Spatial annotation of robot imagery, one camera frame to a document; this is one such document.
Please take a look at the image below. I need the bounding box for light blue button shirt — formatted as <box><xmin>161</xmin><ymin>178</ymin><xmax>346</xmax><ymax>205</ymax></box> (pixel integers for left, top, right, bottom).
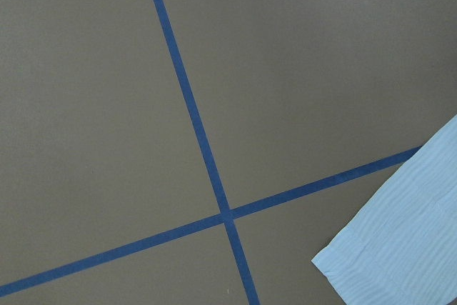
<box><xmin>312</xmin><ymin>119</ymin><xmax>456</xmax><ymax>304</ymax></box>

